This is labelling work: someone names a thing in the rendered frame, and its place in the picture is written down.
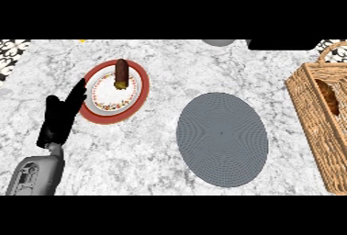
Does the red round placemat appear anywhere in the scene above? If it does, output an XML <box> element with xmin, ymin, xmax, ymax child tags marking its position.
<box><xmin>78</xmin><ymin>59</ymin><xmax>150</xmax><ymax>126</ymax></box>

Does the grey oval placemat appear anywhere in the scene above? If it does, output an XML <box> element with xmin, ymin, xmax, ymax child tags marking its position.
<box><xmin>174</xmin><ymin>92</ymin><xmax>270</xmax><ymax>188</ymax></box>

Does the brown corn cob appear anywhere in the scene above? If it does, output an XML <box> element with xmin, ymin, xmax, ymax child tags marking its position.
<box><xmin>113</xmin><ymin>58</ymin><xmax>129</xmax><ymax>91</ymax></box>

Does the grey round object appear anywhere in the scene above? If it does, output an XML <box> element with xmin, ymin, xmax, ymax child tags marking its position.
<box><xmin>200</xmin><ymin>39</ymin><xmax>237</xmax><ymax>48</ymax></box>

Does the wicker basket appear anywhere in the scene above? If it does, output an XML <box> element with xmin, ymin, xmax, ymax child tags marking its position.
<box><xmin>283</xmin><ymin>40</ymin><xmax>347</xmax><ymax>196</ymax></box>

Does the white floral rimmed plate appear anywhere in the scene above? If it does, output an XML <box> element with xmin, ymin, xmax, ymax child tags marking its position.
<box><xmin>84</xmin><ymin>66</ymin><xmax>143</xmax><ymax>116</ymax></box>

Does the brown croissant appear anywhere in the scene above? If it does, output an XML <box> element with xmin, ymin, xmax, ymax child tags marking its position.
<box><xmin>316</xmin><ymin>79</ymin><xmax>341</xmax><ymax>117</ymax></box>

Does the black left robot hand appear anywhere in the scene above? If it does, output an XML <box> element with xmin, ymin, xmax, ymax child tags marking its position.
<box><xmin>35</xmin><ymin>77</ymin><xmax>88</xmax><ymax>150</ymax></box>

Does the black appliance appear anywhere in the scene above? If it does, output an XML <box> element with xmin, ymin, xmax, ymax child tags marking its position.
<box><xmin>246</xmin><ymin>39</ymin><xmax>321</xmax><ymax>51</ymax></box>

